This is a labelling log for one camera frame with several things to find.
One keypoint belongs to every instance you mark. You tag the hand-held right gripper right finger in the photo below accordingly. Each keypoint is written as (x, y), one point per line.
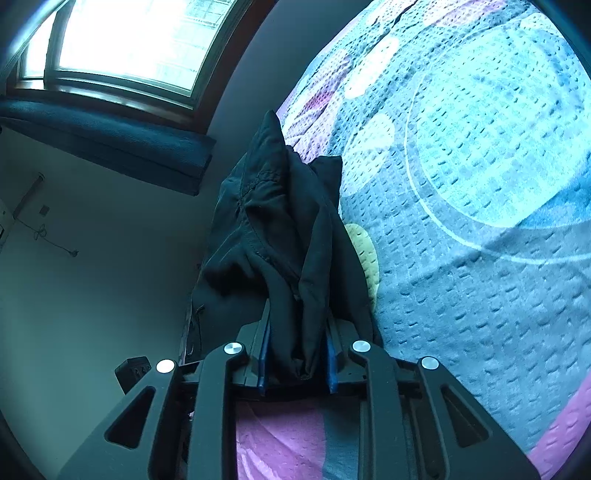
(331, 364)

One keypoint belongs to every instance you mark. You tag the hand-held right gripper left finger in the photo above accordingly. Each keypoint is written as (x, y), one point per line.
(263, 364)

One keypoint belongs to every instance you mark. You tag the black zip jacket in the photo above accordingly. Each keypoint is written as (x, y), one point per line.
(277, 230)

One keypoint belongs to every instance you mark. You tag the floral bed blanket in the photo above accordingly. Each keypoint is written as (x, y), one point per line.
(461, 184)

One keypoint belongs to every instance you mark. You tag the blue curtain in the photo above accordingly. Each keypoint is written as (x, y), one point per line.
(115, 143)

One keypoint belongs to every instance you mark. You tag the white wall pipe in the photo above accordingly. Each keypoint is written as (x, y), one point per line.
(30, 194)

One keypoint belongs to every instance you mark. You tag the wooden frame window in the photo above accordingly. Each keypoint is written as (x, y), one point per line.
(138, 41)

